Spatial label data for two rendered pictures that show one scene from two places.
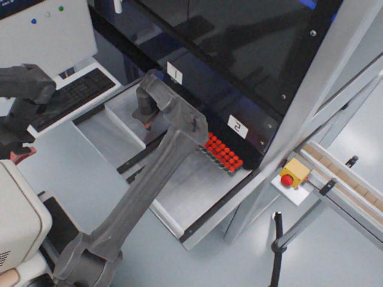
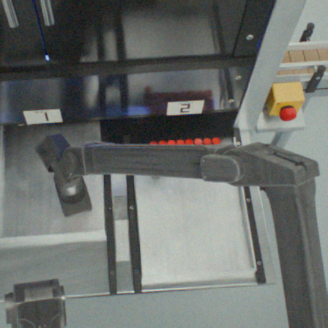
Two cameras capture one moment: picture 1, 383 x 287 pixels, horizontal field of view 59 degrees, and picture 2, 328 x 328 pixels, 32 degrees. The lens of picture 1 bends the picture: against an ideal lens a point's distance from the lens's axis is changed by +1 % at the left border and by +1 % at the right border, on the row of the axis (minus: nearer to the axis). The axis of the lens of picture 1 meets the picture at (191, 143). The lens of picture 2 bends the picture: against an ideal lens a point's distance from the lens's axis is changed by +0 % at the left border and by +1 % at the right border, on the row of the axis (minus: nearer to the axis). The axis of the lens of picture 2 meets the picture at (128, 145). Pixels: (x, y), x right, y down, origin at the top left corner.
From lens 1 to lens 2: 0.56 m
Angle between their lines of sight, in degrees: 22
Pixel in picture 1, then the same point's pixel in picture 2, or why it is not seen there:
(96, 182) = not seen: outside the picture
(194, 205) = (226, 234)
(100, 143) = not seen: hidden behind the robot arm
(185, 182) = (188, 222)
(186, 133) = (304, 180)
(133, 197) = (314, 294)
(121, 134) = (58, 250)
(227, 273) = not seen: hidden behind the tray
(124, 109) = (18, 218)
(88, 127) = (10, 285)
